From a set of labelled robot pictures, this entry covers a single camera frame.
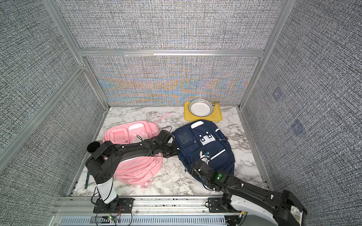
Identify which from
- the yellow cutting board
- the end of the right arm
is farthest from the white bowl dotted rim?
the end of the right arm

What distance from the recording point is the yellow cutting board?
1.12 meters

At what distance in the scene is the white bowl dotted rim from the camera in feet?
3.80

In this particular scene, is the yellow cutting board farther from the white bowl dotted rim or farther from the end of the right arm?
the end of the right arm

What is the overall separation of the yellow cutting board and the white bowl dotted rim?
18 millimetres
